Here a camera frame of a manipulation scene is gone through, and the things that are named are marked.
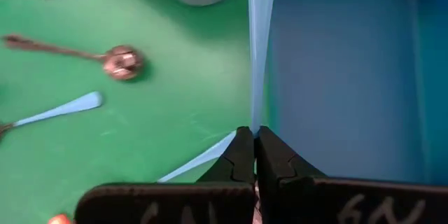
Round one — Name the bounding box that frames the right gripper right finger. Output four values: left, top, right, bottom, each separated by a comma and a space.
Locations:
257, 125, 448, 224

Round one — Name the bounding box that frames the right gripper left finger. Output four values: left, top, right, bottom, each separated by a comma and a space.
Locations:
75, 125, 256, 224

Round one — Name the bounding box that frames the blue-handled metal spoon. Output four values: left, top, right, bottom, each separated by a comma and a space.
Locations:
157, 131, 238, 183
0, 90, 104, 141
247, 0, 280, 136

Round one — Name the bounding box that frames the black metal spoon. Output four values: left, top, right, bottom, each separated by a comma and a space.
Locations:
2, 34, 145, 81

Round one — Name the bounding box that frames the green table mat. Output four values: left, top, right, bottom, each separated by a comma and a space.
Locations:
0, 0, 270, 224

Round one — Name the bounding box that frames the blue plastic bin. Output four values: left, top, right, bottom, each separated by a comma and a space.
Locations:
260, 0, 448, 187

